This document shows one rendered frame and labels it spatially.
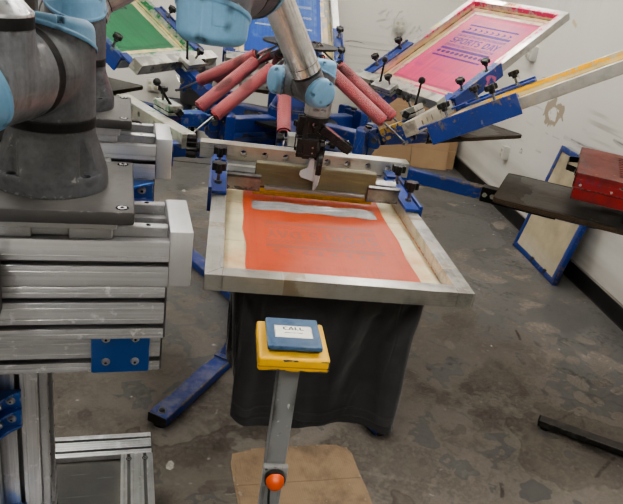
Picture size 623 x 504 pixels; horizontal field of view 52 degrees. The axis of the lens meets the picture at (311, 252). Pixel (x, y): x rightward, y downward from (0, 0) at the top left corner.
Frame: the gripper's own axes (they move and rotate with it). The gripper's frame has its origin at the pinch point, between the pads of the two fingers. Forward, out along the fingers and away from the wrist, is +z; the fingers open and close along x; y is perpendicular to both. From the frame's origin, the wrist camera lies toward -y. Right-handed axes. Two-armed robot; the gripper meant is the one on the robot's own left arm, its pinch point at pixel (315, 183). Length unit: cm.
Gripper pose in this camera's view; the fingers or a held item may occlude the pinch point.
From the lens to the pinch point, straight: 190.8
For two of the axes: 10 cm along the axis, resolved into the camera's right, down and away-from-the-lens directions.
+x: 1.1, 4.2, -9.0
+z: -1.3, 9.1, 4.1
